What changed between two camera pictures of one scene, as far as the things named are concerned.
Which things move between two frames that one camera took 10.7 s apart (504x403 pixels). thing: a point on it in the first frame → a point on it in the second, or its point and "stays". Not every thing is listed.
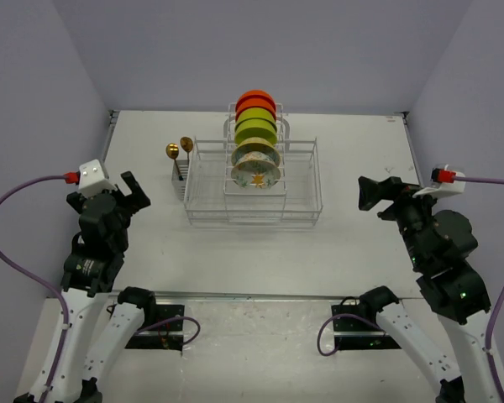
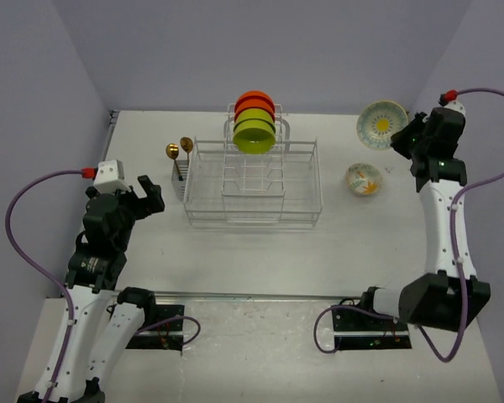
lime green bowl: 256,112 stays
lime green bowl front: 255,128 stays
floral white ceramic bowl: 255,170 → 363,179
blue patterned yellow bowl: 256,144 → 378,121
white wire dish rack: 212,198 stays
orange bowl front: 255,102 stays
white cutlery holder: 181,185 stays
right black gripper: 369,186 → 398,139
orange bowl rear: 254,91 stays
